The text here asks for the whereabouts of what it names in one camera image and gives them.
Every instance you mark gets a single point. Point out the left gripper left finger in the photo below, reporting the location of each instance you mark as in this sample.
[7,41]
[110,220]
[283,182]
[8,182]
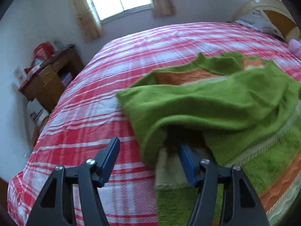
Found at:
[55,203]

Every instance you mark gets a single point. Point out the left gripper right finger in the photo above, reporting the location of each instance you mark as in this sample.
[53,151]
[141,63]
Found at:
[240,203]

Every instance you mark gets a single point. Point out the green orange striped knit sweater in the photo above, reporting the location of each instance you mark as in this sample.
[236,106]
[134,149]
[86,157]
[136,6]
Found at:
[235,109]

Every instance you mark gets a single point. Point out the white paper shopping bag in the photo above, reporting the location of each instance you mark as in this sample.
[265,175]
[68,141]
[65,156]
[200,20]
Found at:
[36,112]

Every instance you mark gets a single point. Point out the red white plaid bedspread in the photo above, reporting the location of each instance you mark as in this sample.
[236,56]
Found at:
[87,115]

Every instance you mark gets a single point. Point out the brown wooden desk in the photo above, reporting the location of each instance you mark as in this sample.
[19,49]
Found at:
[45,84]

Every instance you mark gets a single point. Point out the white greeting card box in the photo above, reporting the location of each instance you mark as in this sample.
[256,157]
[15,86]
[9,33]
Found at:
[20,75]

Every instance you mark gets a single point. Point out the red gift bag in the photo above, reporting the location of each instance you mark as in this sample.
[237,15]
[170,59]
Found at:
[44,51]

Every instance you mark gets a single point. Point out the pink fluffy blanket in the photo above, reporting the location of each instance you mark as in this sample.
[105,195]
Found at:
[295,48]

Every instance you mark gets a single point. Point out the beige left curtain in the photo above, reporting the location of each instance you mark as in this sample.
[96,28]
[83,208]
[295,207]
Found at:
[88,22]

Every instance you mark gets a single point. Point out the grey striped pillow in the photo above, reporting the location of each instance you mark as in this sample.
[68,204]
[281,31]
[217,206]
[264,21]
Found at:
[257,21]

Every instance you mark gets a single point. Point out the beige wooden headboard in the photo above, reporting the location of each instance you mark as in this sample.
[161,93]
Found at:
[275,12]

